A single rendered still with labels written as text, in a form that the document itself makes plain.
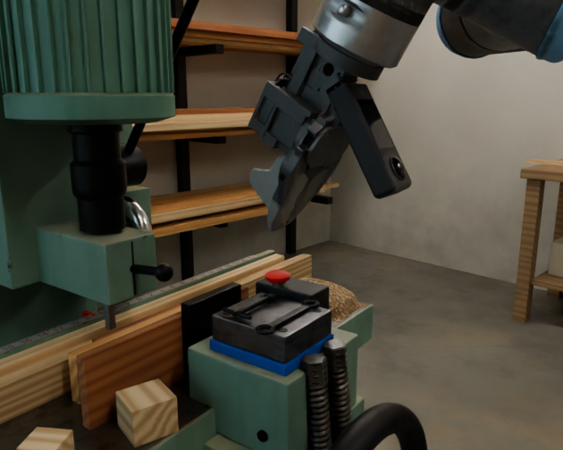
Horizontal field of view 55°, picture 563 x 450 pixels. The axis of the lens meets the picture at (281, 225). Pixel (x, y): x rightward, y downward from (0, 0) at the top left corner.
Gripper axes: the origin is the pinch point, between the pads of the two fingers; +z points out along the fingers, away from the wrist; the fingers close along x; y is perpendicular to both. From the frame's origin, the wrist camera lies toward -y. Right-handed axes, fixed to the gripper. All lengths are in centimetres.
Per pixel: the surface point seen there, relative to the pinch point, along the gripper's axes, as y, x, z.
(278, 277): -3.1, 0.8, 5.0
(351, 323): -8.5, -19.4, 16.9
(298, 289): -5.5, -0.3, 5.3
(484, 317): -18, -253, 113
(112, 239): 11.3, 12.4, 8.1
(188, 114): 158, -162, 86
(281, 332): -9.5, 8.4, 4.0
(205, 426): -8.8, 11.7, 17.5
